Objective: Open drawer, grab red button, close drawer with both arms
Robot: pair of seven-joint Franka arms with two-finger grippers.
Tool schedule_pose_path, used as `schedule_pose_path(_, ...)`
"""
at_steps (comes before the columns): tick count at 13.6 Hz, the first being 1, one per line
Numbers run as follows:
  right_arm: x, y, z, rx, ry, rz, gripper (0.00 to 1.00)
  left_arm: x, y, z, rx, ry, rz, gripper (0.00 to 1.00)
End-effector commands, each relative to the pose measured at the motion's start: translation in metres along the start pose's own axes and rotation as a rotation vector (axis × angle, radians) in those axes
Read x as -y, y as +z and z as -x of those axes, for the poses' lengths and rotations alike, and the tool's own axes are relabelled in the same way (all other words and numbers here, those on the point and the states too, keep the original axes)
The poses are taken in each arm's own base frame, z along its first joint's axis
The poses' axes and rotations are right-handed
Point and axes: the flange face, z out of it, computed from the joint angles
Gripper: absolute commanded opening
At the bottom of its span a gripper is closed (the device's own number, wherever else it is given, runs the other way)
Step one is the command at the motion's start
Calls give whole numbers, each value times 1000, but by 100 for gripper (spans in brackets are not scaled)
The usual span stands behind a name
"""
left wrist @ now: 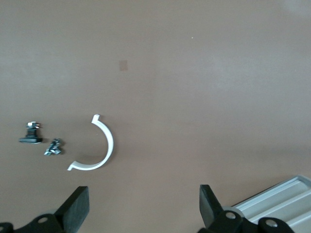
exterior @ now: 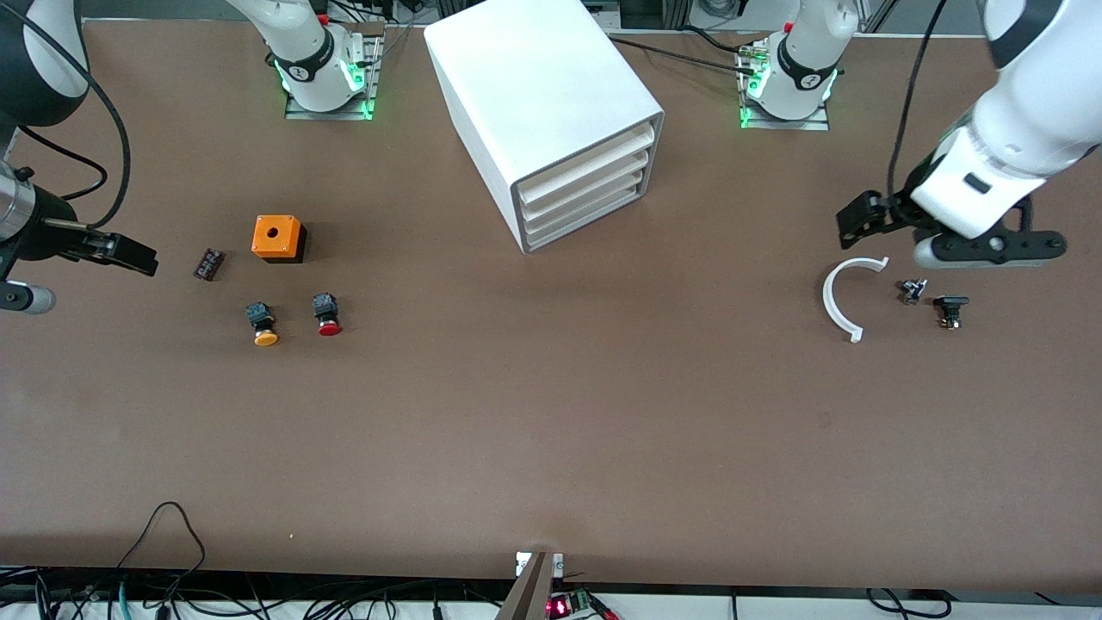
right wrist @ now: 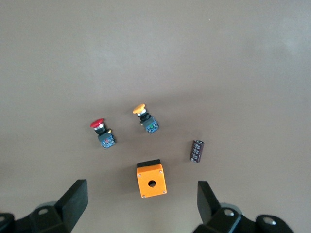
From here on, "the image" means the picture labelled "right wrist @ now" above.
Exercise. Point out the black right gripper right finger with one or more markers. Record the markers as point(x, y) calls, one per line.
point(209, 208)

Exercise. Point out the dark cylindrical capacitor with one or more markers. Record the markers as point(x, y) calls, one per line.
point(197, 151)

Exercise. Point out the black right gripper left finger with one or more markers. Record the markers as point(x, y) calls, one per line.
point(73, 206)

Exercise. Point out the yellow mushroom push button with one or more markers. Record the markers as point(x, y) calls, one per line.
point(147, 120)

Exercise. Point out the orange button enclosure box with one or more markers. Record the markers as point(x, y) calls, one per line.
point(151, 180)

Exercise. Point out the red mushroom push button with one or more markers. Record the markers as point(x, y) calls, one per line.
point(104, 136)

